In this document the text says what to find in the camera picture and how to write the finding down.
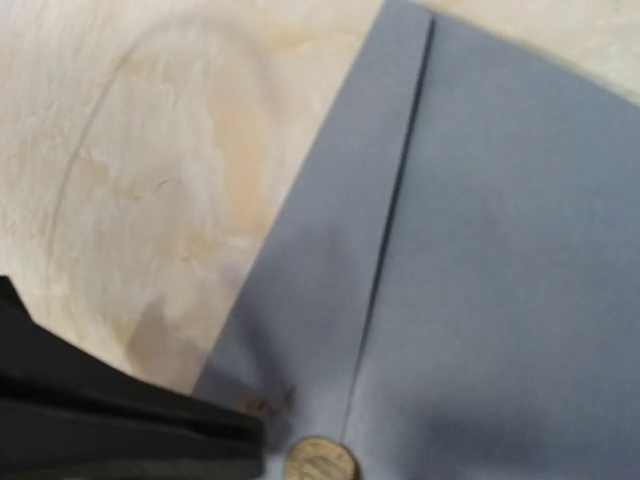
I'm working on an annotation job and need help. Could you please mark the round brown seal sticker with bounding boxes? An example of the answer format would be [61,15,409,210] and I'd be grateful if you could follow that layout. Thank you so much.
[283,436,360,480]

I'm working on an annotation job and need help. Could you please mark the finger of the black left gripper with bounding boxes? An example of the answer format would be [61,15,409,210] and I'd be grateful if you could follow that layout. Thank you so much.
[1,276,264,450]
[0,384,266,480]

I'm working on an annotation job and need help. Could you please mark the blue paper envelope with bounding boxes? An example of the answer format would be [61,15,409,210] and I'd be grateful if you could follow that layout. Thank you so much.
[194,1,639,479]

